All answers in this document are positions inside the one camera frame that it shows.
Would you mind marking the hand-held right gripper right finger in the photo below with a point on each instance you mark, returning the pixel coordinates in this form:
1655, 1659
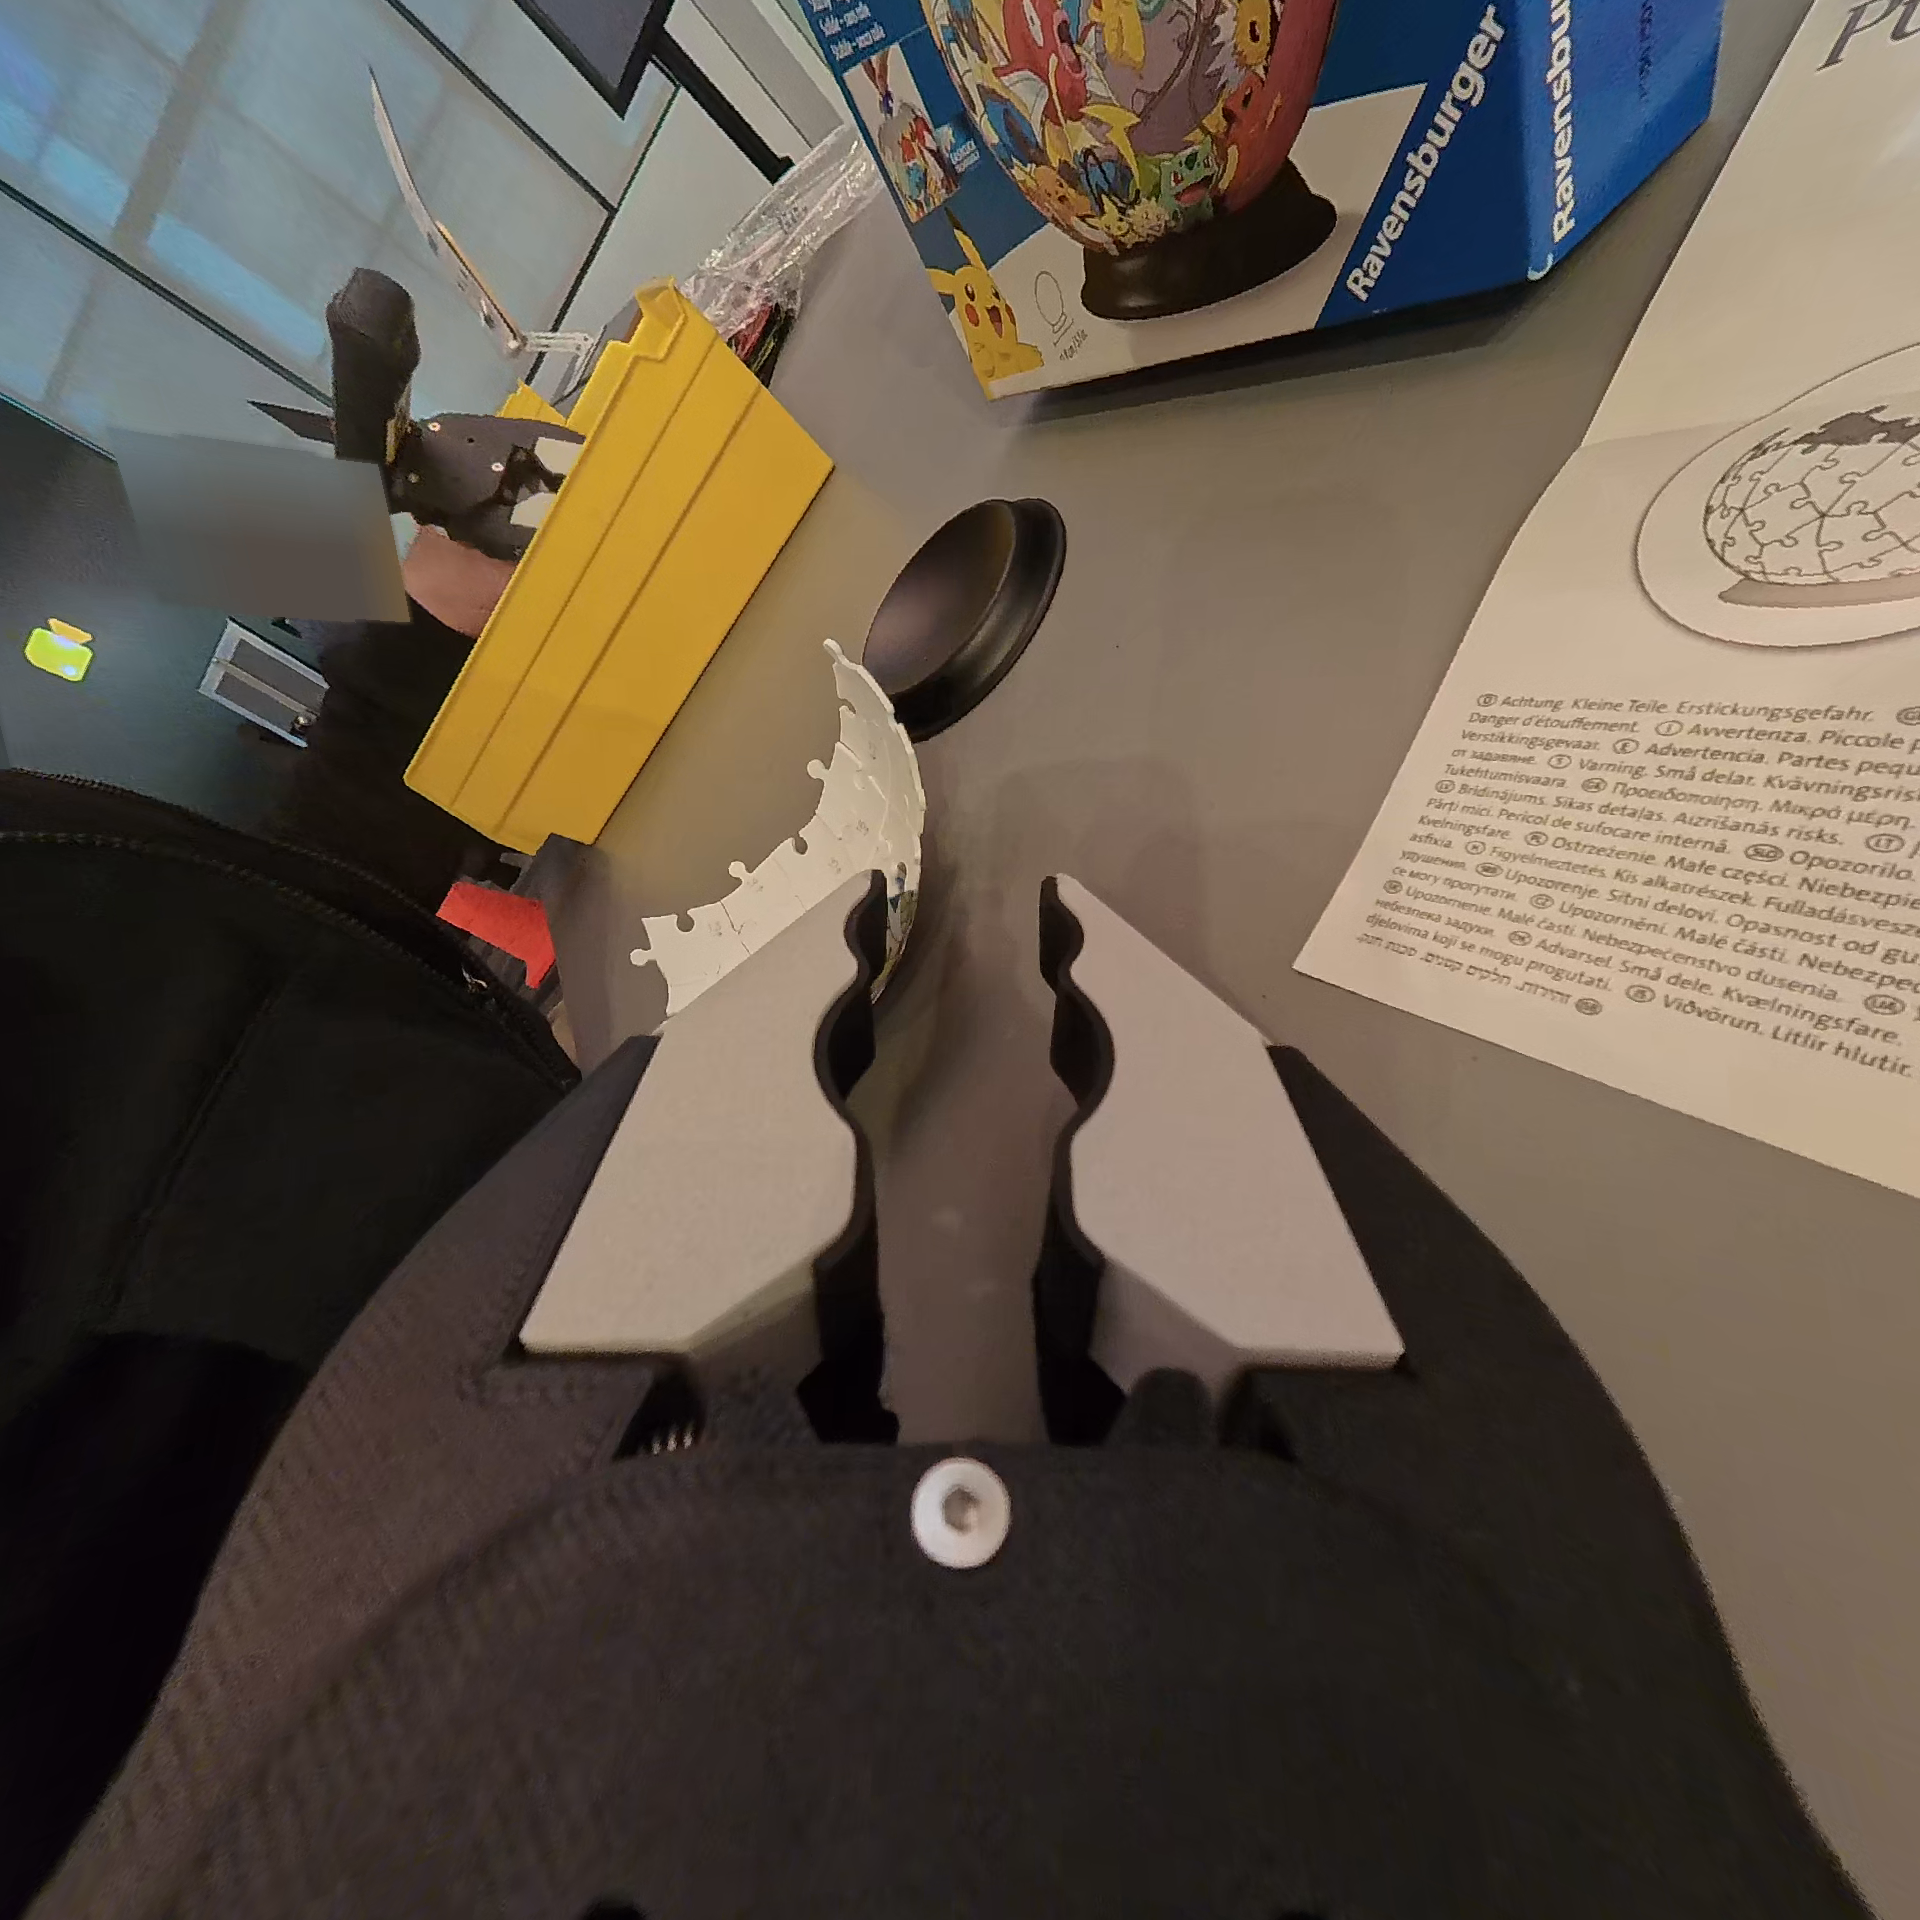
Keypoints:
1218, 1200

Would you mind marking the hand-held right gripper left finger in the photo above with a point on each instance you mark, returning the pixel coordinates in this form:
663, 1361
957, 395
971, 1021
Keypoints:
707, 1184

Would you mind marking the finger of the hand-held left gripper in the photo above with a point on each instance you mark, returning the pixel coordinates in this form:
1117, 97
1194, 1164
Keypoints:
532, 508

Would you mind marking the yellow plastic bin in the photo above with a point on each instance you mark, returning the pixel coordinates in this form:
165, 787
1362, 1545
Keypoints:
631, 601

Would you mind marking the white partly built puzzle ball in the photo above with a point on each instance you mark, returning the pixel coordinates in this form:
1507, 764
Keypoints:
871, 797

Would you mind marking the person's left forearm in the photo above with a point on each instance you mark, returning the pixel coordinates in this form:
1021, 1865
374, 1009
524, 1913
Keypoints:
391, 720

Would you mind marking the blue puzzle box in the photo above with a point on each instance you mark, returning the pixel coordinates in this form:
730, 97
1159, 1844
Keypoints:
1277, 179

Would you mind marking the person's left hand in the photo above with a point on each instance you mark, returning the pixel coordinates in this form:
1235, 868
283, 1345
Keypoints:
460, 585

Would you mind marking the clear acrylic sign holder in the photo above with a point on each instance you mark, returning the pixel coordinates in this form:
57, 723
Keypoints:
450, 247

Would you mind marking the red plastic sheet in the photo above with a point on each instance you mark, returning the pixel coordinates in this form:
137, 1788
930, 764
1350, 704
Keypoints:
496, 931

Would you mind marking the clear plastic bag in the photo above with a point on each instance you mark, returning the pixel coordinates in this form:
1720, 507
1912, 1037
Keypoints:
780, 225

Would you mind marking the black round desk grommet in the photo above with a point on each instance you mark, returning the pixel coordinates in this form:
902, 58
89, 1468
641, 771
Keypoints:
976, 601

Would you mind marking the black monitor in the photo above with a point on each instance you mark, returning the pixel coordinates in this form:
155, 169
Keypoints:
601, 40

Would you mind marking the person's black clothing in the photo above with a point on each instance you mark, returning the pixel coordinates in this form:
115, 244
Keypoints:
224, 1125

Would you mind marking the white instruction sheet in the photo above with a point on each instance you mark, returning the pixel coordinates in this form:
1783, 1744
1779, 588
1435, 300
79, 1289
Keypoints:
1651, 749

